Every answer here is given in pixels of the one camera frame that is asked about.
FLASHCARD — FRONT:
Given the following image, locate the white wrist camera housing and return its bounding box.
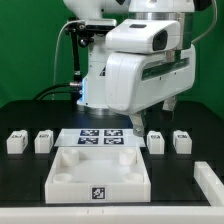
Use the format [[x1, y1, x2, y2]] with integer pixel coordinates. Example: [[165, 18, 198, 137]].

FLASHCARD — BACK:
[[106, 19, 181, 54]]

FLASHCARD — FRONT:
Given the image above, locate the white square tabletop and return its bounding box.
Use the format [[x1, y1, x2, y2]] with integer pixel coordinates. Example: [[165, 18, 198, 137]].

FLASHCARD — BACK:
[[45, 146, 151, 204]]

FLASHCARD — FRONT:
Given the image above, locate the white L-shaped obstacle wall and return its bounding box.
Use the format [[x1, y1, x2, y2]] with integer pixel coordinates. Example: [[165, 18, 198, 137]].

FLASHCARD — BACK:
[[0, 162, 224, 224]]

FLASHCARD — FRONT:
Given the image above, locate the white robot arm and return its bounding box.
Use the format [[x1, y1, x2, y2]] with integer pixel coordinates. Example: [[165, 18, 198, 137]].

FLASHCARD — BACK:
[[63, 0, 216, 136]]

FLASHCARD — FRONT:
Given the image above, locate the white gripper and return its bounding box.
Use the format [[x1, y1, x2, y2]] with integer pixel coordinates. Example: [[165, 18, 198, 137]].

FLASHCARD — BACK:
[[105, 46, 196, 137]]

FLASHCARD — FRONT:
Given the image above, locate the grey thin cable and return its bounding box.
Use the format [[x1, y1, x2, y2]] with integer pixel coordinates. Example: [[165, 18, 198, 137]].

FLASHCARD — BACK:
[[51, 19, 83, 101]]

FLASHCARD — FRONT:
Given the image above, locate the camera on black stand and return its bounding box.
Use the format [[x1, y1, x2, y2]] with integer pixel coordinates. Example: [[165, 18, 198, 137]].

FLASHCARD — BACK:
[[65, 17, 117, 89]]

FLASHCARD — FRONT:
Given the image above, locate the black cable bundle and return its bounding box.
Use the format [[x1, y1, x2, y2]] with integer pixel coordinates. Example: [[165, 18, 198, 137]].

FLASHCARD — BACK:
[[32, 82, 83, 101]]

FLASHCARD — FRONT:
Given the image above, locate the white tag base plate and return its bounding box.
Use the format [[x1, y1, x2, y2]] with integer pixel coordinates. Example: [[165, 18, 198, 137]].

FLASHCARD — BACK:
[[55, 129, 145, 147]]

